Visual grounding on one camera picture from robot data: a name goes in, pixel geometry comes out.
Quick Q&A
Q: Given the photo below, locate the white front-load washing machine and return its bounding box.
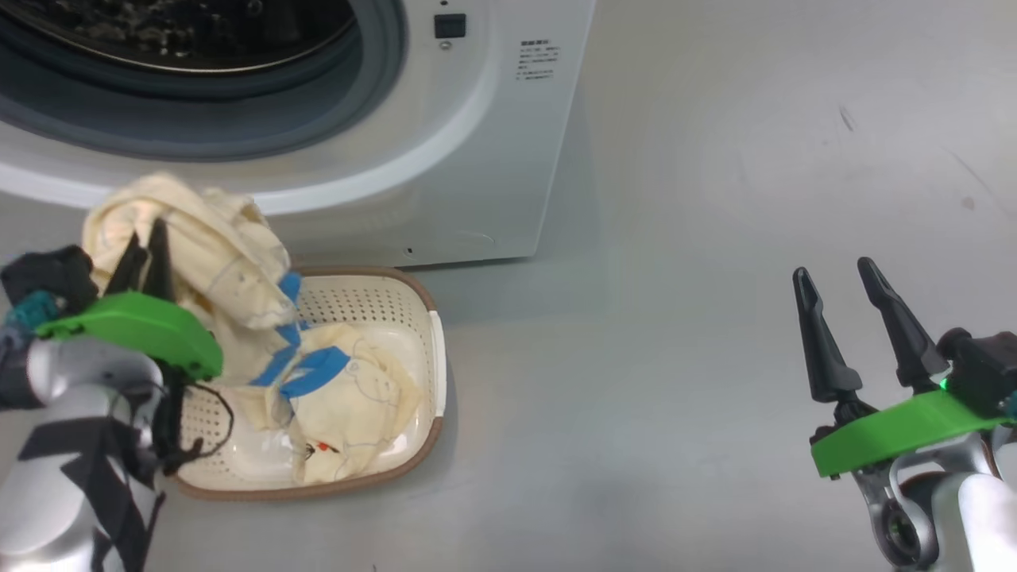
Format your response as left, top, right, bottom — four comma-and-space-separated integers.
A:
0, 0, 597, 271

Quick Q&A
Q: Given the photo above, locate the black fabric arm strap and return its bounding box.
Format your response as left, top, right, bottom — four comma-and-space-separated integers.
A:
17, 417, 168, 572

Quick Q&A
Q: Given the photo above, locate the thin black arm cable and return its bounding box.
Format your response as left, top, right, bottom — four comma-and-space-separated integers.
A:
155, 381, 237, 477

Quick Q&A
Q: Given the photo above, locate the cream perforated laundry basket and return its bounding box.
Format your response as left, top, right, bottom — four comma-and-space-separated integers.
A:
163, 266, 447, 501

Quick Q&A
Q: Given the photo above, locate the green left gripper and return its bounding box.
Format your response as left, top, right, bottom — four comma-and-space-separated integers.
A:
36, 218, 225, 381

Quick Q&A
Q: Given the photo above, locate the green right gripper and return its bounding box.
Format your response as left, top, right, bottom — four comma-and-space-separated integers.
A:
792, 257, 1017, 479

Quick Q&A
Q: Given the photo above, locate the cream garment with blue trim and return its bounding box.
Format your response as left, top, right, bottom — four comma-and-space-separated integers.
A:
82, 172, 426, 485

